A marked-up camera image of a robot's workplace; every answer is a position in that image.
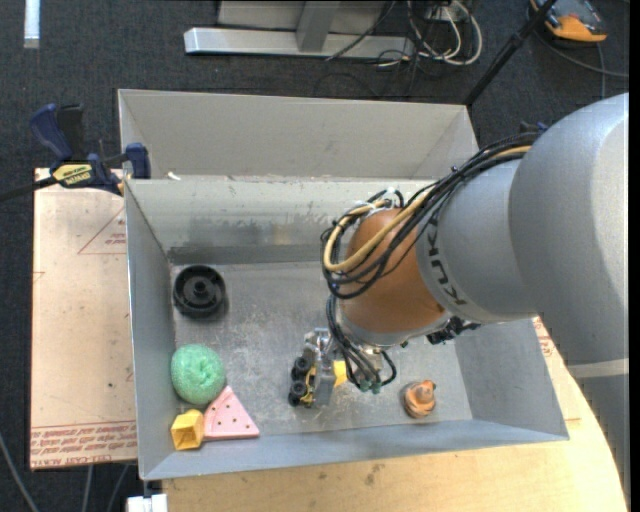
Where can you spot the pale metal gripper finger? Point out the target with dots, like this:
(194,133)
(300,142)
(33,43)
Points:
(325,390)
(316,350)

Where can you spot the yellow toy truck black wheels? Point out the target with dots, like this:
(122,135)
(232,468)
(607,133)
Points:
(301,380)

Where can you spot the grey metal bin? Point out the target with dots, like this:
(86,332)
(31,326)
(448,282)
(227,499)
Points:
(270,340)

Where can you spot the orange striped toy animal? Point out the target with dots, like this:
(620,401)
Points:
(419,399)

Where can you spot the pink watermelon slice toy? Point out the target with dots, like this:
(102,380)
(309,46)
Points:
(229,420)

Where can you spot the green sponge ball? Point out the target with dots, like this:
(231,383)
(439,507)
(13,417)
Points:
(197,372)

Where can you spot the black round plastic spool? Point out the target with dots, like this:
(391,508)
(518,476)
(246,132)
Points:
(199,291)

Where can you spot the yellow hollow cube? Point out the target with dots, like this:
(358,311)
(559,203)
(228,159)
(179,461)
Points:
(187,430)

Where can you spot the brown cardboard board red print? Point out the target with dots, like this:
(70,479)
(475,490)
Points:
(80,320)

